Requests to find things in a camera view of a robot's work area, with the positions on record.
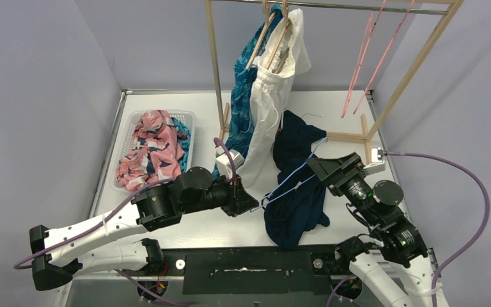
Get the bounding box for dark teal patterned shorts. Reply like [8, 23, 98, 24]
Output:
[225, 4, 283, 158]

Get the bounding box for wooden hanger rear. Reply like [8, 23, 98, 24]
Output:
[245, 0, 275, 69]

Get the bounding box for wooden hanger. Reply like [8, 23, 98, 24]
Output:
[265, 0, 290, 71]
[245, 0, 275, 69]

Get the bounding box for white plastic basket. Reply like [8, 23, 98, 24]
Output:
[111, 110, 197, 191]

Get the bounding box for pink hanger of floral shorts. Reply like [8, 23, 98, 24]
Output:
[341, 1, 386, 118]

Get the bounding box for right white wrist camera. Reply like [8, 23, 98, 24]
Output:
[363, 147, 387, 176]

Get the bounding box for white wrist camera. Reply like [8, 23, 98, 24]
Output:
[214, 150, 245, 180]
[363, 147, 387, 176]

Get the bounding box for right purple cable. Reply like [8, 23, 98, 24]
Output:
[325, 152, 491, 307]

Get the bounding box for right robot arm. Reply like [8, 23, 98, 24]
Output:
[306, 153, 448, 306]

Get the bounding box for light blue shark shorts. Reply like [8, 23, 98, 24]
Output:
[172, 117, 191, 173]

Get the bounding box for pink navy floral shorts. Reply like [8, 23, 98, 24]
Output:
[116, 110, 185, 193]

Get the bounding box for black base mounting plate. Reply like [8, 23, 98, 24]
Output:
[121, 243, 357, 295]

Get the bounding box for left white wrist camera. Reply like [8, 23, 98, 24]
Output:
[214, 150, 245, 180]

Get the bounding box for white drawstring shorts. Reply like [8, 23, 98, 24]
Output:
[238, 8, 311, 188]

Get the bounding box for navy blue shorts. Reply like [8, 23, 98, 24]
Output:
[263, 111, 330, 249]

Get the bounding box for wooden hanger front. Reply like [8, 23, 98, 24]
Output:
[265, 0, 290, 71]

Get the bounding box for wooden clothes rack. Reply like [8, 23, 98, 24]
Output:
[204, 0, 464, 163]

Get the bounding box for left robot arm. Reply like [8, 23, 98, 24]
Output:
[29, 167, 259, 291]

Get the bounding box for pink plastic hanger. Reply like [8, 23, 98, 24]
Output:
[353, 0, 417, 115]

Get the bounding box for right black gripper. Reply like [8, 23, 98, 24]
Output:
[305, 151, 380, 224]

